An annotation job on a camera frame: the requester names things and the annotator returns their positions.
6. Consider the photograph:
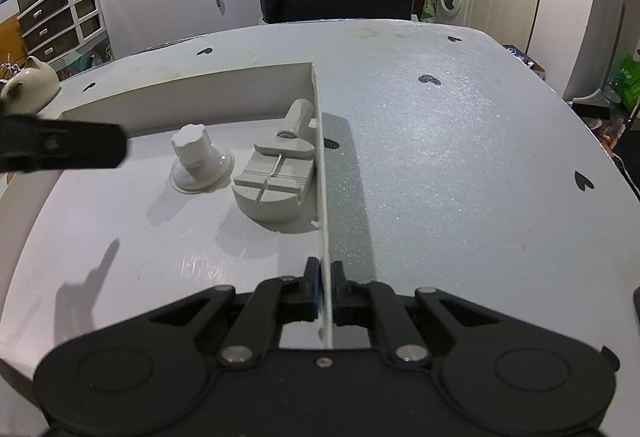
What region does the grey watch band link tool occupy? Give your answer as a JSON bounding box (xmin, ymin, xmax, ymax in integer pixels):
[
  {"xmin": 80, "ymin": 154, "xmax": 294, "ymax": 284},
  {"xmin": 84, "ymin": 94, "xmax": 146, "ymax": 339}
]
[{"xmin": 231, "ymin": 98, "xmax": 319, "ymax": 224}]

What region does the white suction cup knob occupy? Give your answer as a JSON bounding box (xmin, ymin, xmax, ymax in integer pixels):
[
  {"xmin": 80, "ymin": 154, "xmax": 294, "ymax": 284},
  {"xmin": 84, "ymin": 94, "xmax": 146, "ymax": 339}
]
[{"xmin": 170, "ymin": 123, "xmax": 236, "ymax": 194}]

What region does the cream cat-shaped teapot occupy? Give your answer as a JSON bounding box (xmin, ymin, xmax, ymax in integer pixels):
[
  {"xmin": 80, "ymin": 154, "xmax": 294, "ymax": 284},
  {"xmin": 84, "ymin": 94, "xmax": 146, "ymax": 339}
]
[{"xmin": 0, "ymin": 56, "xmax": 62, "ymax": 115}]

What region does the white shallow box tray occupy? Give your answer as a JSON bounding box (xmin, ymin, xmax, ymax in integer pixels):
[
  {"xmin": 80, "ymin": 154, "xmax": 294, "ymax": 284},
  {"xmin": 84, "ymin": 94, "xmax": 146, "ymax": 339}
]
[{"xmin": 0, "ymin": 61, "xmax": 335, "ymax": 385}]

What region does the green carton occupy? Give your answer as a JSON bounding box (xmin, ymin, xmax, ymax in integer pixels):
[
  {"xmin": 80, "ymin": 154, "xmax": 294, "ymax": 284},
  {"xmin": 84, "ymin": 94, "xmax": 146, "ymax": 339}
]
[{"xmin": 612, "ymin": 54, "xmax": 640, "ymax": 108}]

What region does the white drawer cabinet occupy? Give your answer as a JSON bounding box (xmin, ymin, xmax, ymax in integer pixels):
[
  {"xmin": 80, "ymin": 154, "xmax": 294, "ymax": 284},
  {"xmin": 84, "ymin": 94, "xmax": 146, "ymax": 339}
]
[{"xmin": 17, "ymin": 0, "xmax": 108, "ymax": 68}]

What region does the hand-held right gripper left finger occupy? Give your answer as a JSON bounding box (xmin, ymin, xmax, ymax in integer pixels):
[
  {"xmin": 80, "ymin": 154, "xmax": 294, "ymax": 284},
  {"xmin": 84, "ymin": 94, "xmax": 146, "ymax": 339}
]
[{"xmin": 146, "ymin": 257, "xmax": 322, "ymax": 371}]

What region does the white kitchen cabinet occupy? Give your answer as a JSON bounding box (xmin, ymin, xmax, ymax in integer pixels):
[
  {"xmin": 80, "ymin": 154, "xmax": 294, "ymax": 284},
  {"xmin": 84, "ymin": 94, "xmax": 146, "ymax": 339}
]
[{"xmin": 467, "ymin": 0, "xmax": 543, "ymax": 48}]

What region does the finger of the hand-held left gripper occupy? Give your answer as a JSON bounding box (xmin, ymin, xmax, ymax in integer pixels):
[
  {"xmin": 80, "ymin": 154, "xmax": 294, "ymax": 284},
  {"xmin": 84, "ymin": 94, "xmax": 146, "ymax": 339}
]
[{"xmin": 0, "ymin": 114, "xmax": 127, "ymax": 174}]

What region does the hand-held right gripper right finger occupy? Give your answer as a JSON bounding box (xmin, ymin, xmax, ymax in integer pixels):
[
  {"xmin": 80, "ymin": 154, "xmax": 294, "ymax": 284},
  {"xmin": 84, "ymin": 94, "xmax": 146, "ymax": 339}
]
[{"xmin": 331, "ymin": 261, "xmax": 506, "ymax": 370}]

